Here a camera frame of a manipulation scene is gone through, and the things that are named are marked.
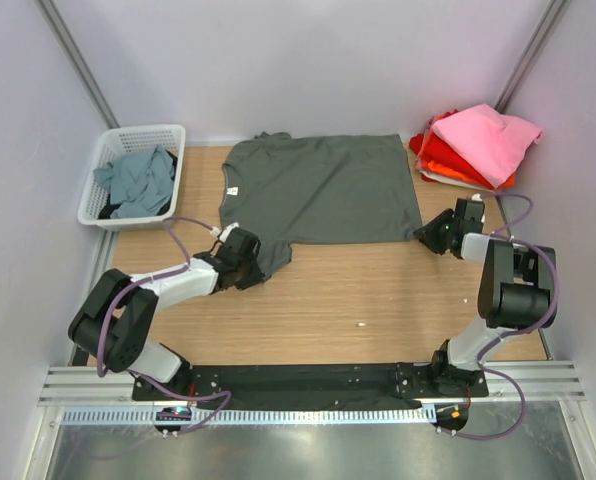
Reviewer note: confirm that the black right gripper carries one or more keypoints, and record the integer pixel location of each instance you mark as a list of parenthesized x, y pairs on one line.
[(428, 232)]

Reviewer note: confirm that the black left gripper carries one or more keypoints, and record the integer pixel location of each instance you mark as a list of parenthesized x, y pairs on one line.
[(255, 277)]

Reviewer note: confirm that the dark grey t-shirt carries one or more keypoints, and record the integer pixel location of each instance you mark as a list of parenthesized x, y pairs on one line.
[(321, 190)]

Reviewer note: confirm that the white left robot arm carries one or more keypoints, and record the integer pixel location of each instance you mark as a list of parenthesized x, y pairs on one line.
[(114, 321)]

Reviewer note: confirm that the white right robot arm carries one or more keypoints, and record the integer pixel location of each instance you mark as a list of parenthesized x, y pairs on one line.
[(518, 294)]

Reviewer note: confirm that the white folded t-shirt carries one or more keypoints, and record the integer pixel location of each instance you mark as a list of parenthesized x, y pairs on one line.
[(453, 182)]

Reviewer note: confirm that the orange folded t-shirt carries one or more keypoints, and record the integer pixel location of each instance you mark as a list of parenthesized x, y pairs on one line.
[(431, 166)]

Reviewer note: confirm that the red folded t-shirt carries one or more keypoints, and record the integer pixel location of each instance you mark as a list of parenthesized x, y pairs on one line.
[(432, 148)]

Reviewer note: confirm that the pink folded t-shirt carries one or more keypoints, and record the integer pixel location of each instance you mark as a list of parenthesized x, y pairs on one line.
[(494, 144)]

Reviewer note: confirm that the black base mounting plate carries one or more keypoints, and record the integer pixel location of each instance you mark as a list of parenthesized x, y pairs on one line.
[(329, 387)]

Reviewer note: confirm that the light blue t-shirt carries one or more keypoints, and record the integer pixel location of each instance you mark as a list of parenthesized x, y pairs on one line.
[(139, 184)]

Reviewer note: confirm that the white plastic basket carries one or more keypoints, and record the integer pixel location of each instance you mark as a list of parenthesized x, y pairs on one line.
[(116, 143)]

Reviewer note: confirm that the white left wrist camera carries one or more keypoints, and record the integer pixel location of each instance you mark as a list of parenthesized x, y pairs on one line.
[(223, 233)]

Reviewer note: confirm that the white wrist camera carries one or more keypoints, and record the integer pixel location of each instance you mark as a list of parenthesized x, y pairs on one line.
[(475, 210), (223, 233)]

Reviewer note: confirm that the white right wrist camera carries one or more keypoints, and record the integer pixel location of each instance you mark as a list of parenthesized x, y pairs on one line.
[(475, 210)]

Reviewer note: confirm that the slotted white cable duct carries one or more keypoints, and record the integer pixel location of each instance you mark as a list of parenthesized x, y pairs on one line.
[(161, 415)]

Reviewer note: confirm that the aluminium frame rail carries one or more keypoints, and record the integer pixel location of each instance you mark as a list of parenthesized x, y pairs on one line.
[(539, 381)]

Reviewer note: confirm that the right aluminium corner post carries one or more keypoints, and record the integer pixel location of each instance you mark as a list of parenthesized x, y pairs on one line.
[(546, 26)]

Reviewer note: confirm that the aluminium corner post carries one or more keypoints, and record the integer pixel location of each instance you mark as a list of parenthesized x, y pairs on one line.
[(546, 26), (68, 44)]

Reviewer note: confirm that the left aluminium corner post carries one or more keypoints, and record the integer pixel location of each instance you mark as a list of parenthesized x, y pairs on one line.
[(68, 44)]

